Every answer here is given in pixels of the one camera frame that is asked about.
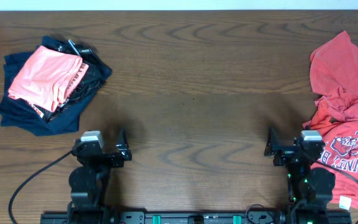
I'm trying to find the red soccer t-shirt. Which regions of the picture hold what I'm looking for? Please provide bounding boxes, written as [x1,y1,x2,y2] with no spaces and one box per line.
[304,31,358,209]

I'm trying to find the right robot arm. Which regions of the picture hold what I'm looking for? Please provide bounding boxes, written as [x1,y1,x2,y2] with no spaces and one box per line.
[264,127,335,223]

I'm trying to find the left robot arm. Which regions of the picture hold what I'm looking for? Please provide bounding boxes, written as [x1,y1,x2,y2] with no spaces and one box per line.
[67,128,132,224]

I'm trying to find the folded black garment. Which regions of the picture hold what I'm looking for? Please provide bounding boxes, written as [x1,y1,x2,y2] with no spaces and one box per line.
[42,39,103,122]

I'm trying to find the folded navy garment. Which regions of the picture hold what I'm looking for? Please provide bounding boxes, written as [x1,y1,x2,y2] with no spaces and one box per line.
[0,36,112,136]

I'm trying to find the folded pink shirt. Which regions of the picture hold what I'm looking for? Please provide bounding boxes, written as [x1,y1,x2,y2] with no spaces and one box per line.
[8,46,89,112]

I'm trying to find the black mounting rail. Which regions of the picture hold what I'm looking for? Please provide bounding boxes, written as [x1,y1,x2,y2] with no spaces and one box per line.
[40,210,352,224]

